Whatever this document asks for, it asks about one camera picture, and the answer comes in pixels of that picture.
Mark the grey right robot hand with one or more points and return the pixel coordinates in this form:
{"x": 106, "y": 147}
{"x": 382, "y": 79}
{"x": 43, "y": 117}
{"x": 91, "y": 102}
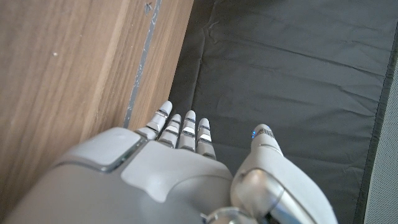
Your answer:
{"x": 174, "y": 180}

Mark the black backdrop curtain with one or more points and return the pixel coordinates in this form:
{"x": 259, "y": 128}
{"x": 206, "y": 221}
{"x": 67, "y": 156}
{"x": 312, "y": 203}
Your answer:
{"x": 280, "y": 62}

